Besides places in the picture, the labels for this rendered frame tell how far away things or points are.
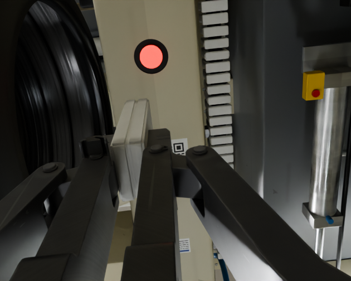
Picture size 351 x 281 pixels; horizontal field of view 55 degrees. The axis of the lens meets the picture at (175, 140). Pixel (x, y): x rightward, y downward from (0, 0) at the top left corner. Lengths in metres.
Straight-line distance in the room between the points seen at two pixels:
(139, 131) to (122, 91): 0.32
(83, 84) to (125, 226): 0.48
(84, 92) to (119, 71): 0.39
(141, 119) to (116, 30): 0.30
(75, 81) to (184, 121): 0.42
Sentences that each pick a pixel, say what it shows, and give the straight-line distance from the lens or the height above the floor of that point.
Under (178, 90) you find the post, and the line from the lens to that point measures 0.48.
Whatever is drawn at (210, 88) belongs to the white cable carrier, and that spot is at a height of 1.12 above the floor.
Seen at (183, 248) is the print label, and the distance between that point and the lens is 0.61.
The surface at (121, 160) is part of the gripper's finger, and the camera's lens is 0.15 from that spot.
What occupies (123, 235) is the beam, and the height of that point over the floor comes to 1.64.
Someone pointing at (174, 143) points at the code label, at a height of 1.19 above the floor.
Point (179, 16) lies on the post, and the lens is 0.46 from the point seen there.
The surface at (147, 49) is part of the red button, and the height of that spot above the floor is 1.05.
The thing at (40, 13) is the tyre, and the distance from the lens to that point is 0.78.
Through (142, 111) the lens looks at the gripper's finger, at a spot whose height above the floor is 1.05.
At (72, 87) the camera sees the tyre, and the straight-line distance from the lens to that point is 0.86.
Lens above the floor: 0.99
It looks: 23 degrees up
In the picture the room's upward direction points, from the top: 174 degrees clockwise
